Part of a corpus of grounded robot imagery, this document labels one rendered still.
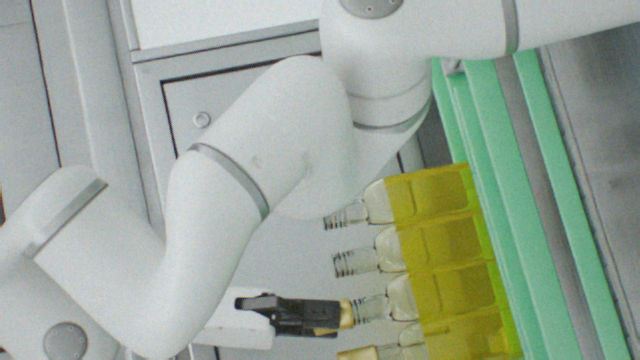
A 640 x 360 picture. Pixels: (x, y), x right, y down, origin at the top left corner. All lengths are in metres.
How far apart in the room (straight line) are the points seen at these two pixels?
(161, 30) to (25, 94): 0.20
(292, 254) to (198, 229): 0.64
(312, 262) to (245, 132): 0.62
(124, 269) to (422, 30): 0.31
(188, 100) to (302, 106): 0.68
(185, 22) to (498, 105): 0.49
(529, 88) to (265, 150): 0.50
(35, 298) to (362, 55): 0.34
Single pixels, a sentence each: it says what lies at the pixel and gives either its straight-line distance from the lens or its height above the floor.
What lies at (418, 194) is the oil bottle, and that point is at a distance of 1.55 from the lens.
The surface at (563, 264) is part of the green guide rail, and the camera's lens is 1.45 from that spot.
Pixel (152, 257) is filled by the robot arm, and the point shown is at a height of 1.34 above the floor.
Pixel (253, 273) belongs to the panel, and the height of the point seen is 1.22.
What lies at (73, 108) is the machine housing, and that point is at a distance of 1.79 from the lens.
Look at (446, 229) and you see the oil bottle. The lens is 1.55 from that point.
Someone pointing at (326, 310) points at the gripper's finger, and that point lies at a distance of 1.51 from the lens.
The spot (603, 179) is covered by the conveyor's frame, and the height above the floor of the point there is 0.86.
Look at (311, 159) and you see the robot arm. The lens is 1.10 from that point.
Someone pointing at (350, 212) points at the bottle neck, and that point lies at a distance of 1.56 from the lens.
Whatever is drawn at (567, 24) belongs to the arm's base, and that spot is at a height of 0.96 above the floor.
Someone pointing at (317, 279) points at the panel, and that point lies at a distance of 1.68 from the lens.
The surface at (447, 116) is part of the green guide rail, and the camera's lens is 1.66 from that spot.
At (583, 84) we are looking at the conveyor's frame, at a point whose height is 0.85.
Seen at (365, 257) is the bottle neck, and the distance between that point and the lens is 1.54.
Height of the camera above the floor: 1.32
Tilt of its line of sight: 7 degrees down
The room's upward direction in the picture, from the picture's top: 101 degrees counter-clockwise
